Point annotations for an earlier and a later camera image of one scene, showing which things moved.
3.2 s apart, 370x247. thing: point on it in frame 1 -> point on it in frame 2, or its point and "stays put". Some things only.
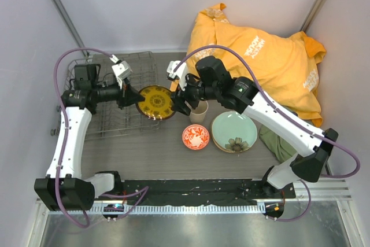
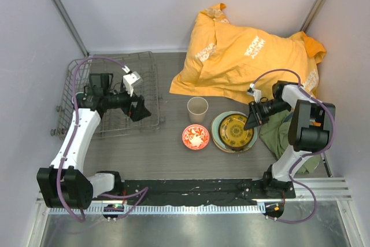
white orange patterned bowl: (195, 137) stays put
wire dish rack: (107, 120) stays put
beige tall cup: (198, 115) stays put
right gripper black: (180, 96) -> (255, 117)
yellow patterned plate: (158, 104) -> (232, 131)
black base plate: (226, 191) stays put
